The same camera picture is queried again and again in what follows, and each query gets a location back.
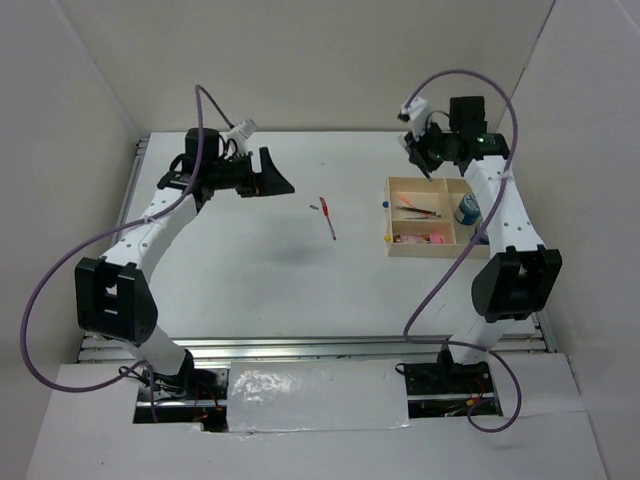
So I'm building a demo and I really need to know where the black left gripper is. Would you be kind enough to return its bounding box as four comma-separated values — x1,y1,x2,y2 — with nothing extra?
208,147,295,198

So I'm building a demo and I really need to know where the orange highlighter pen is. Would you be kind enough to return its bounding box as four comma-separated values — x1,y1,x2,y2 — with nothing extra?
396,193,415,207

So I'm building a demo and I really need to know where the red gel pen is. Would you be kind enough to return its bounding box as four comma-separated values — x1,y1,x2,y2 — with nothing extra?
319,196,337,241

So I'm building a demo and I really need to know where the blue capped gel pen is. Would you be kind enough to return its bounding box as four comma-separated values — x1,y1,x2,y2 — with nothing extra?
396,206,437,215

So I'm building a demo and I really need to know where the pink capped marker bottle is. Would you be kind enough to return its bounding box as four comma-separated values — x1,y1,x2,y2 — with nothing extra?
393,233,445,245

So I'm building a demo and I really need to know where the blue refill pen clear cap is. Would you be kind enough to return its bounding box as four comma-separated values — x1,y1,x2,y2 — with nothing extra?
403,134,433,181

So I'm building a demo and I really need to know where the black gel pen clear cap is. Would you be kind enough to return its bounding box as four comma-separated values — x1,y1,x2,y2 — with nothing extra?
403,214,442,221

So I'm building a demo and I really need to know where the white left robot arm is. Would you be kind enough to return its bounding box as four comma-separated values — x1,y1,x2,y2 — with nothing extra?
74,128,295,399

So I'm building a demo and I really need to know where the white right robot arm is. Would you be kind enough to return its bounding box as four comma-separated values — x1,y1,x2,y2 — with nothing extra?
399,96,562,392

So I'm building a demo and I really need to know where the wooden compartment tray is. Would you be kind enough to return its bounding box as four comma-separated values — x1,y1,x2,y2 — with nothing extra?
383,177,480,259

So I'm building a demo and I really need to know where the silver foil sheet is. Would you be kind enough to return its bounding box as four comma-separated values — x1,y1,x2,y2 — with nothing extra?
227,360,410,433

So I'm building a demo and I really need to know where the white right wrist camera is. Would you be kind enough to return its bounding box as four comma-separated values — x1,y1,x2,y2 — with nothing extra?
397,96,432,140

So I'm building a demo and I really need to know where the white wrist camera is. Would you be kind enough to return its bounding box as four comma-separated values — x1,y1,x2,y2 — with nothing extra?
226,119,258,155
397,96,432,140

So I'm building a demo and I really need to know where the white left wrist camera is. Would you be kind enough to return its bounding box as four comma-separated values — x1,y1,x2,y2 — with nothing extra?
226,119,258,155

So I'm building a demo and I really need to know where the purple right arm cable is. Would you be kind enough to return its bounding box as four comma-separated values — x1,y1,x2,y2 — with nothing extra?
402,69,524,432

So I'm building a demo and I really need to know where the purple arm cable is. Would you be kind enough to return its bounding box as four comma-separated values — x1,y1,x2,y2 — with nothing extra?
402,69,524,432
20,84,236,424

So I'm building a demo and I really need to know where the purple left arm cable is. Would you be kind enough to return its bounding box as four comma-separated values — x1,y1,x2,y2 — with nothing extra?
20,84,236,424

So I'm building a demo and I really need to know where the aluminium frame rail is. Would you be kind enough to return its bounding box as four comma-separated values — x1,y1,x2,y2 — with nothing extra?
77,132,556,363

